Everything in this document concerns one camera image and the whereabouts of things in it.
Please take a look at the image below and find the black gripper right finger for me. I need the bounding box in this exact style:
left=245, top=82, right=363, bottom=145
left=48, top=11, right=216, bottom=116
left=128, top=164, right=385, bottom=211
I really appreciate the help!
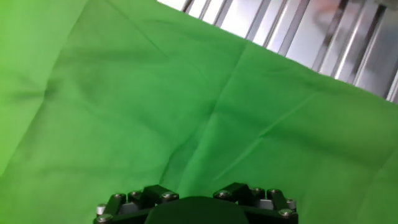
left=213, top=182, right=300, bottom=224

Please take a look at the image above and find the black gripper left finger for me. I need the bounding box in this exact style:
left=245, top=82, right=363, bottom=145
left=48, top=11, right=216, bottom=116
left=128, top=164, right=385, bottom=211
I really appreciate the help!
left=92, top=184, right=180, bottom=224

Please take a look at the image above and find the green cloth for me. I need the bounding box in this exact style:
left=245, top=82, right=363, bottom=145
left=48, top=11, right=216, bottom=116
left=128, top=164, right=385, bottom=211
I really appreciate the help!
left=0, top=0, right=398, bottom=224

